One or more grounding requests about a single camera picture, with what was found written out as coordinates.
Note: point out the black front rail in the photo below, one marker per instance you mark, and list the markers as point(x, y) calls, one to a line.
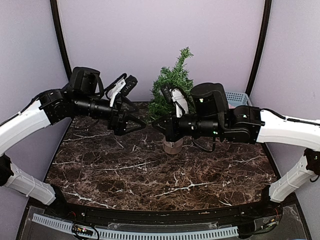
point(239, 214)

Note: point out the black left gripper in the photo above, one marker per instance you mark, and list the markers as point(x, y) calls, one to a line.
point(118, 125)

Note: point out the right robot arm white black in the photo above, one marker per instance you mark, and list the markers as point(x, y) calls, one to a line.
point(243, 124)

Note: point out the grey slotted cable duct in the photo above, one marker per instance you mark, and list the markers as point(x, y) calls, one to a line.
point(121, 231)

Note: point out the black frame post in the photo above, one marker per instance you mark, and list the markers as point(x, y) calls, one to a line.
point(60, 37)
point(260, 46)

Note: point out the small green christmas tree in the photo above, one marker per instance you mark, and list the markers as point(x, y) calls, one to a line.
point(178, 81)

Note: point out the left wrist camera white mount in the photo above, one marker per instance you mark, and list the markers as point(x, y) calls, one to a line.
point(121, 87)

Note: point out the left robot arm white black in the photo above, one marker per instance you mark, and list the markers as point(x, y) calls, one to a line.
point(84, 95)

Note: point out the left black frame post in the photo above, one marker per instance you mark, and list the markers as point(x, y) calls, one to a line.
point(60, 37)

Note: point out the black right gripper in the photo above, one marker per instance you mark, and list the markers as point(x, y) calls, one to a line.
point(171, 131)

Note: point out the blue plastic basket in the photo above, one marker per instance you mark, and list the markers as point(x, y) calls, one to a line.
point(238, 98)

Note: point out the right black frame post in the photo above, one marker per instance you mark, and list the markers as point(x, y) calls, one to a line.
point(260, 46)

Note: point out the pink plush ornament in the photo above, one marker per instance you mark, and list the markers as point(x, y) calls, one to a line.
point(231, 106)

